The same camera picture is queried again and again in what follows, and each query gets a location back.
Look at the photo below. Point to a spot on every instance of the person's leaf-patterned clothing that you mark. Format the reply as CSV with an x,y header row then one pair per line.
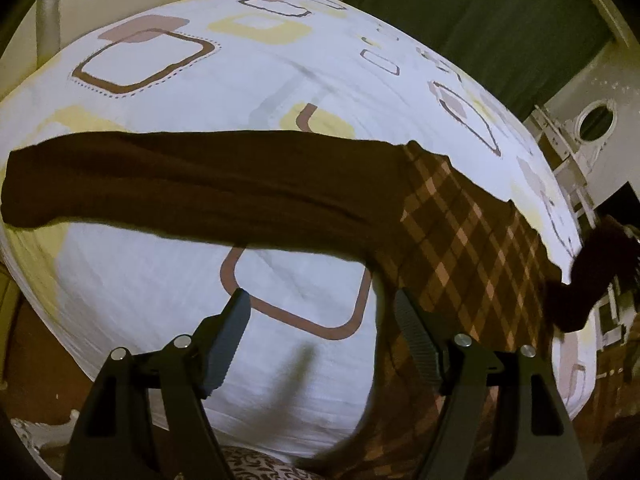
x,y
265,465

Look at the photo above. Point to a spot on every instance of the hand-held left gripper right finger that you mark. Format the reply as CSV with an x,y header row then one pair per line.
x,y
419,341

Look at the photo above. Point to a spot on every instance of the green curtain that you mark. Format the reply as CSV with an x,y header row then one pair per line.
x,y
475,20

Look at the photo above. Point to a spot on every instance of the bed with patterned white sheet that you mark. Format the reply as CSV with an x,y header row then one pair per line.
x,y
200,85

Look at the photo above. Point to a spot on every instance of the white ornate furniture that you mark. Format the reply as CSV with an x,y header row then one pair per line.
x,y
575,170

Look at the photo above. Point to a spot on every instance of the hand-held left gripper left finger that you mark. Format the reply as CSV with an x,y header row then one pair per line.
x,y
229,342

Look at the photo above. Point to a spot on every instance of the brown knit garment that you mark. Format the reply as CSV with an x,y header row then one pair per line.
x,y
200,185

